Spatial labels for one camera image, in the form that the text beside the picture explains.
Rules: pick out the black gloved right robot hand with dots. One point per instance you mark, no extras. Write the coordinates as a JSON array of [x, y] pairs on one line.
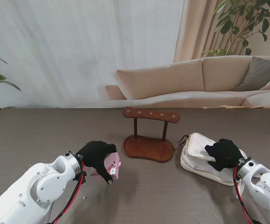
[[226, 154]]

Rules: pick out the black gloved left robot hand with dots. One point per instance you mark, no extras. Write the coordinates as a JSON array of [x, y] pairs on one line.
[[94, 155]]

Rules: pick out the pink jewelry box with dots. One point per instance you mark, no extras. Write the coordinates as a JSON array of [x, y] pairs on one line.
[[114, 163]]

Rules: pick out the white leather bag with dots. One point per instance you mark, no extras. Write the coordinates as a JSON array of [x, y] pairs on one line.
[[195, 163]]

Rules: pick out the brown wooden jewelry stand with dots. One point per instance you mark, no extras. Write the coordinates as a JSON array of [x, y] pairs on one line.
[[146, 149]]

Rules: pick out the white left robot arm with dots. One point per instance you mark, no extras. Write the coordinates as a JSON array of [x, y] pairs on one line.
[[25, 193]]

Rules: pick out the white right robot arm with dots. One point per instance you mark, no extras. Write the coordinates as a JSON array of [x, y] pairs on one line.
[[263, 186]]

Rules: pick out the grey cushion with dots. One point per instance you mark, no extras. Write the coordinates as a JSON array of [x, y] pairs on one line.
[[258, 74]]

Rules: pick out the beige sofa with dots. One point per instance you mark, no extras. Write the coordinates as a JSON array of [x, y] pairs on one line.
[[163, 79]]

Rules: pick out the white sheer curtain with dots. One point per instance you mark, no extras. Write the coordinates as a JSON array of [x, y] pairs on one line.
[[79, 46]]

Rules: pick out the beige curtain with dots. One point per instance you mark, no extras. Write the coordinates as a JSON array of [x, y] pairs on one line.
[[195, 35]]

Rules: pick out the tall leafy ficus plant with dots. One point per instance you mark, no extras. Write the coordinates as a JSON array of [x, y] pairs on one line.
[[226, 23]]

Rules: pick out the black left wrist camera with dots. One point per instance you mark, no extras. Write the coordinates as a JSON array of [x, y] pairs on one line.
[[80, 177]]

